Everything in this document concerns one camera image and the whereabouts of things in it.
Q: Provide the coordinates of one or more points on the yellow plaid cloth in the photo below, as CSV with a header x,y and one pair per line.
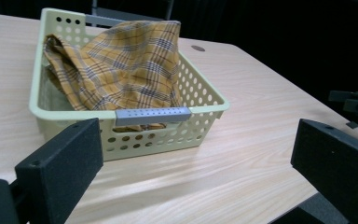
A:
x,y
127,71

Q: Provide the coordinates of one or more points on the white metal stand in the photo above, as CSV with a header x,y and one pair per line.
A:
x,y
130,12

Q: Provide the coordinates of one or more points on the pale green perforated plastic basket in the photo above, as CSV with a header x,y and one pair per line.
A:
x,y
152,115

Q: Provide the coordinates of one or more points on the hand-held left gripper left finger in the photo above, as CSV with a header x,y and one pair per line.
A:
x,y
59,168

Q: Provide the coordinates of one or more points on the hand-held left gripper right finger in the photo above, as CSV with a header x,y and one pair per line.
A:
x,y
338,168

